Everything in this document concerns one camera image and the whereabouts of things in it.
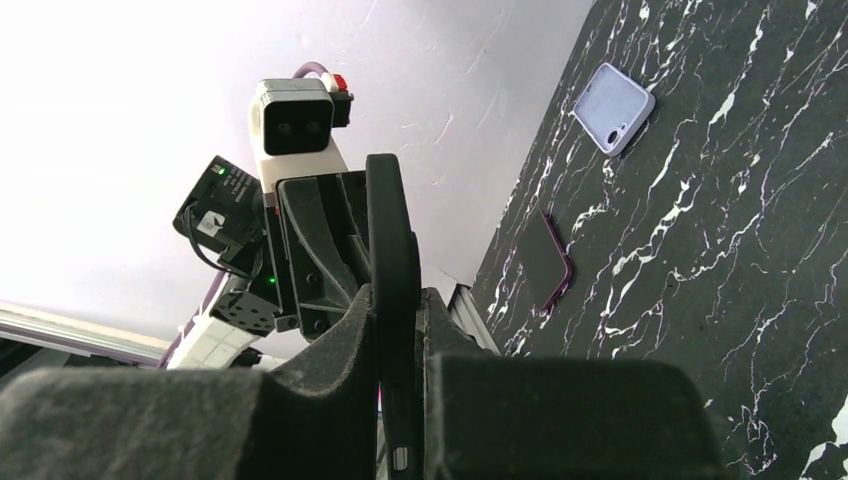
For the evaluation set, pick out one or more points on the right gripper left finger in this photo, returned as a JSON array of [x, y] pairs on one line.
[[313, 417]]

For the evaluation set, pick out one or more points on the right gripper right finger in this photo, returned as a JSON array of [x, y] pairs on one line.
[[497, 417]]

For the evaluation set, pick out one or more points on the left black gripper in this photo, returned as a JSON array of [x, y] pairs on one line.
[[294, 266]]

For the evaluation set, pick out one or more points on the pink-edged dark smartphone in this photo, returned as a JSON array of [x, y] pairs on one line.
[[544, 262]]

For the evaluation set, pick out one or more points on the lavender smartphone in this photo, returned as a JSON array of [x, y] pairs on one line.
[[611, 109]]

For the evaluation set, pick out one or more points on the black phone case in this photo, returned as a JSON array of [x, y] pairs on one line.
[[396, 288]]

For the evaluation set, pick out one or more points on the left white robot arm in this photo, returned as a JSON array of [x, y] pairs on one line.
[[209, 343]]

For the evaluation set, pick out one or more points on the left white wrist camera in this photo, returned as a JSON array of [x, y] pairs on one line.
[[290, 124]]

